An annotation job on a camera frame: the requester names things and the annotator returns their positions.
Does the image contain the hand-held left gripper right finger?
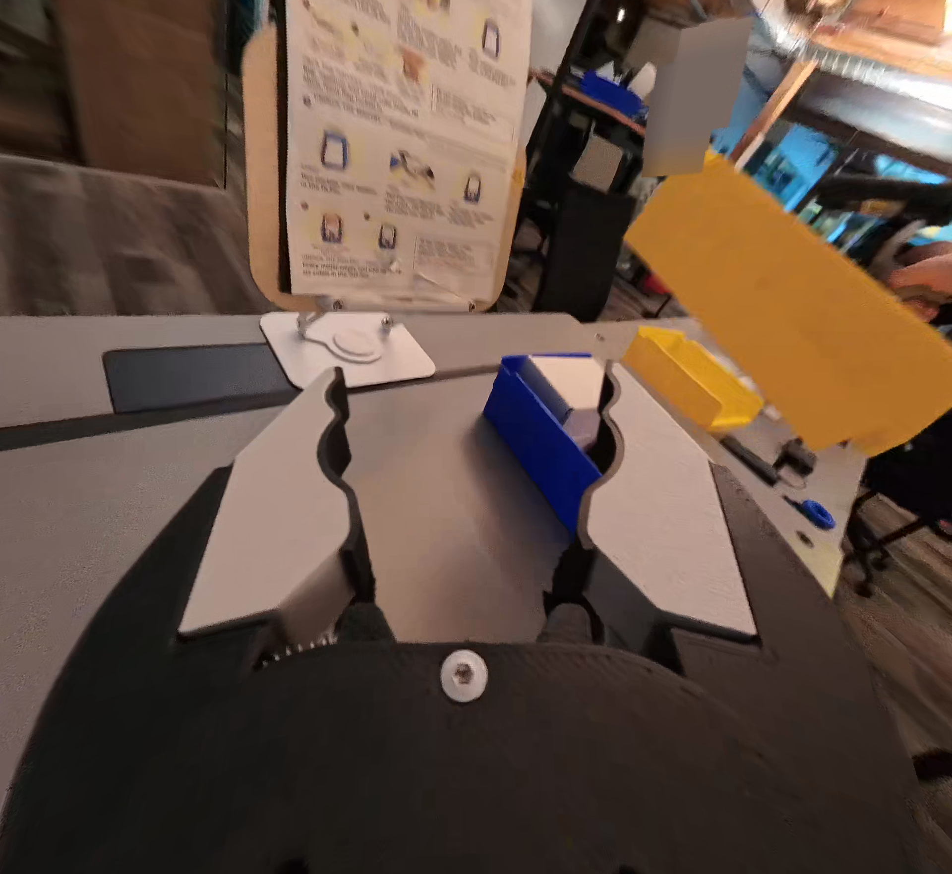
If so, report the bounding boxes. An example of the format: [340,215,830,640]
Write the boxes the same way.
[575,359,760,641]

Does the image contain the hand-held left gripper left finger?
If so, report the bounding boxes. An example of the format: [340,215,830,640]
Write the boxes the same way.
[177,365,375,648]

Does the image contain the blue plastic bin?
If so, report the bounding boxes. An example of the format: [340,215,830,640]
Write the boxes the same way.
[483,353,617,539]

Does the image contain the yellow plastic bin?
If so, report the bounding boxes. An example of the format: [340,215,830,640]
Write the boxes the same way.
[623,153,952,457]
[623,326,766,434]

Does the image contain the person's right hand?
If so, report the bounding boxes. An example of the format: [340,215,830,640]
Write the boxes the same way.
[887,242,952,325]

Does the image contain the black bar tool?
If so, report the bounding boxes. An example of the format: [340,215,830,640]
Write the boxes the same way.
[720,434,782,486]

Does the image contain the white metal stand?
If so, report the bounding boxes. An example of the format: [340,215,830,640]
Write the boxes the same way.
[260,297,437,390]

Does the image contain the small blue storage bin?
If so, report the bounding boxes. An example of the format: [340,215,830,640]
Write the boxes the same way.
[580,69,647,118]

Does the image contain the printed instruction sheet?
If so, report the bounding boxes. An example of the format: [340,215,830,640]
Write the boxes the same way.
[285,0,538,298]

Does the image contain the black tripod pole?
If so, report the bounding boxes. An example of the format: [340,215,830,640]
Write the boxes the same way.
[513,0,635,273]

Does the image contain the brown cardboard sheet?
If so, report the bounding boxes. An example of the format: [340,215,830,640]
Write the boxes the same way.
[45,0,228,188]

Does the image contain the blue cord loop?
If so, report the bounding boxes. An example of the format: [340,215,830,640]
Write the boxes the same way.
[783,497,837,531]

